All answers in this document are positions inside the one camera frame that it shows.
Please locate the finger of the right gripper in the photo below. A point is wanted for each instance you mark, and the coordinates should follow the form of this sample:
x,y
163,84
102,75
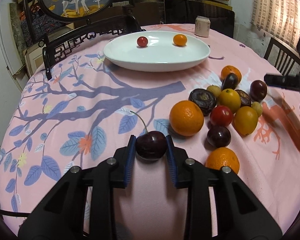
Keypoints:
x,y
289,82

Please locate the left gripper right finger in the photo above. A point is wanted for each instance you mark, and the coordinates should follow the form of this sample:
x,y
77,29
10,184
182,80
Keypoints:
x,y
219,203

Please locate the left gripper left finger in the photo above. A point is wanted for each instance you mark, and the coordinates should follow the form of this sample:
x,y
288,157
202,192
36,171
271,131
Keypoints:
x,y
81,203

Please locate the red plum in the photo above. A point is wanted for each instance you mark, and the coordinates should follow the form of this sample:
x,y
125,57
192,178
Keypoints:
x,y
258,90

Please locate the orange yellow fruit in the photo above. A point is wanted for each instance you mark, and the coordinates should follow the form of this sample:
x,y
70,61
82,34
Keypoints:
x,y
245,121

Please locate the large mandarin orange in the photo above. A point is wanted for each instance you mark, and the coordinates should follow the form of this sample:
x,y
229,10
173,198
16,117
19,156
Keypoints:
x,y
230,70

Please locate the yellow lemon fruit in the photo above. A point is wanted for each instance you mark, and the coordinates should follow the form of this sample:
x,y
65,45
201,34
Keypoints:
x,y
231,99

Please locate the small tan longan back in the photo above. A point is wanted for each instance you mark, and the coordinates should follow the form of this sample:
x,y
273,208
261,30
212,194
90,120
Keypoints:
x,y
215,90

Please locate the small tan longan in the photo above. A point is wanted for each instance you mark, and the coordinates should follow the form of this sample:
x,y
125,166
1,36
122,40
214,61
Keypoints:
x,y
257,107
215,90

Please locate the dark cherry with stem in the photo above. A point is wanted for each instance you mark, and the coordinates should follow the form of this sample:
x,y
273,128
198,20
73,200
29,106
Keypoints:
x,y
151,146

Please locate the yellow kumquat front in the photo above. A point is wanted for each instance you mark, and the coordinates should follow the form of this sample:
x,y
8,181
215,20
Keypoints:
x,y
180,40

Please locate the small red cherry tomato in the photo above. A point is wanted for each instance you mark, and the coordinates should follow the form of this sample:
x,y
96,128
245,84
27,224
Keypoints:
x,y
142,41

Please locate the small tan longan front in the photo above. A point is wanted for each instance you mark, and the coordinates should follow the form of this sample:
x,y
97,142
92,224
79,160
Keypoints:
x,y
257,107

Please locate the dark wooden chair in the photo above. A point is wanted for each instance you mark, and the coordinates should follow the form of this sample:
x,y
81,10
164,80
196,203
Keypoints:
x,y
287,61

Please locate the patterned curtain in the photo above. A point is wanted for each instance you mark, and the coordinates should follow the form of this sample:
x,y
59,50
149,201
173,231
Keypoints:
x,y
280,18

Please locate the pink printed tablecloth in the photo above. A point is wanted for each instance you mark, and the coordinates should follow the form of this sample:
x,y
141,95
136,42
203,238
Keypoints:
x,y
91,107

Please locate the pink beverage can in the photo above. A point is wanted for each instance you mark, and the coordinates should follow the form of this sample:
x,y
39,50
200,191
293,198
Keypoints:
x,y
202,26

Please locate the dark cabinet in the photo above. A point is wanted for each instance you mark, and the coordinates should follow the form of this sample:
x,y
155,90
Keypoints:
x,y
186,11

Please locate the white oval plate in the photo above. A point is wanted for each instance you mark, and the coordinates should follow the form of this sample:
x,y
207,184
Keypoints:
x,y
160,55

